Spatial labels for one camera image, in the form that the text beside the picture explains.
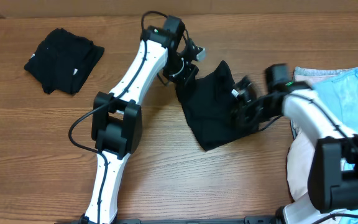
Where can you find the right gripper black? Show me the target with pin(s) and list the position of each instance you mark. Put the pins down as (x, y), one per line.
(245, 104)

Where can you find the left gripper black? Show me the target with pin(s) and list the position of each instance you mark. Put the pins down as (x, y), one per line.
(184, 72)

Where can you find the black t-shirt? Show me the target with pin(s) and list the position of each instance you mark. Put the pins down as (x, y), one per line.
(207, 104)

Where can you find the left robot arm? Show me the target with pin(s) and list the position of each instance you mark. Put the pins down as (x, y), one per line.
(117, 116)

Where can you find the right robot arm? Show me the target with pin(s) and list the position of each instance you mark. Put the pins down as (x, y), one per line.
(332, 187)

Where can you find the white pink garment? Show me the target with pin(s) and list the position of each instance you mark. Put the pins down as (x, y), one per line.
(301, 152)

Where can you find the light blue garment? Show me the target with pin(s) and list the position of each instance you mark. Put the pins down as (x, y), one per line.
(340, 94)

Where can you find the folded black garment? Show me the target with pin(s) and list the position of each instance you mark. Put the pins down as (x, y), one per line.
(63, 61)

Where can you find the cardboard back wall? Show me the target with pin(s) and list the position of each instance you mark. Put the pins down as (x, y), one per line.
(80, 8)

